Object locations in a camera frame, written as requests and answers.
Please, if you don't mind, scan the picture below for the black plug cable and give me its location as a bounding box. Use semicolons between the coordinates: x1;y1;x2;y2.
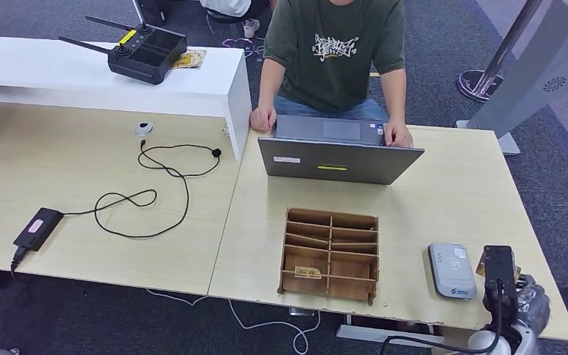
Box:
9;246;30;275

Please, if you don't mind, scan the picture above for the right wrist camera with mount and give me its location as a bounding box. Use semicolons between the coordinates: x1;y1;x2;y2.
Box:
482;245;520;320

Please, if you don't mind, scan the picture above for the white desk crossbeam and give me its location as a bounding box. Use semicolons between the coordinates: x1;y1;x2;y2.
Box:
337;324;446;350

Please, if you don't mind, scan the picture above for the thin black cable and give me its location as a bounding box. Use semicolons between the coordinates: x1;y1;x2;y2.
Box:
61;139;223;240

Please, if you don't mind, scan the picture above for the room key card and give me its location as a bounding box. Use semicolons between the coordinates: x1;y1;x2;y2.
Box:
294;266;323;281

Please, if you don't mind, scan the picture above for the white floor cable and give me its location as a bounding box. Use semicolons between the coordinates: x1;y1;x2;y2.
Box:
146;288;322;355

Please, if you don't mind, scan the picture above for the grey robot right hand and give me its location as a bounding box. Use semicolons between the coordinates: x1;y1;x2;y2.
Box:
515;274;552;339

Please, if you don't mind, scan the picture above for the yellow patterned ID card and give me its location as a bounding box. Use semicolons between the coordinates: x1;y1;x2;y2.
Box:
475;254;523;281

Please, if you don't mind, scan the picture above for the worn yellow card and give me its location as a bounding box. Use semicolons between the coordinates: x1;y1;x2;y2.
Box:
172;49;208;70

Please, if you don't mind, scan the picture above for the black adapter box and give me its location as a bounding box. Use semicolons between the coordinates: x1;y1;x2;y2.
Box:
13;207;64;252

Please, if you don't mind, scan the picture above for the person's left hand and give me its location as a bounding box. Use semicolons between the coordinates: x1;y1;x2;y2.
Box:
383;120;415;149

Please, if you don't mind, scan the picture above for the black remote controller with antennas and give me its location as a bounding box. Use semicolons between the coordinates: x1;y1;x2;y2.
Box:
58;14;189;86

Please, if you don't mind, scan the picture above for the white shelf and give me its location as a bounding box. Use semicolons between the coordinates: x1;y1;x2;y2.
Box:
0;34;254;162

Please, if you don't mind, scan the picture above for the person's right hand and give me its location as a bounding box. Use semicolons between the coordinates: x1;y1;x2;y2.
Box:
249;105;277;132

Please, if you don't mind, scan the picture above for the grey laptop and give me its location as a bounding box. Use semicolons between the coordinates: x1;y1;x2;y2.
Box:
257;115;426;186

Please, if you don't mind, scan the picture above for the chrome stanchion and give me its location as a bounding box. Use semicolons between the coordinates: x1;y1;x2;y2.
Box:
456;0;544;104

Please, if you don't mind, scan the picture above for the bystander person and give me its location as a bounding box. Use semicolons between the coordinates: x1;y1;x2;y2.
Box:
199;0;271;39

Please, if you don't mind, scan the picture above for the grey card reader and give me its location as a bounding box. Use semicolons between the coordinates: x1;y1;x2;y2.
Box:
427;242;479;301

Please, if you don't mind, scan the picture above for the black camera cable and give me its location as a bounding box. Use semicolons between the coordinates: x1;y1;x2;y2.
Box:
379;279;507;355

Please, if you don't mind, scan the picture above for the wooden compartment box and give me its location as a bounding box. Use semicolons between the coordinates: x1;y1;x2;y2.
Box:
277;208;381;307

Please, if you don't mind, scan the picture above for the tangled purple cable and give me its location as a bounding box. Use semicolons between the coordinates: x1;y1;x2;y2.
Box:
221;36;266;62

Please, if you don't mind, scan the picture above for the grey kiosk stand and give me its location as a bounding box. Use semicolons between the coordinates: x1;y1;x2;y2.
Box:
455;0;568;157

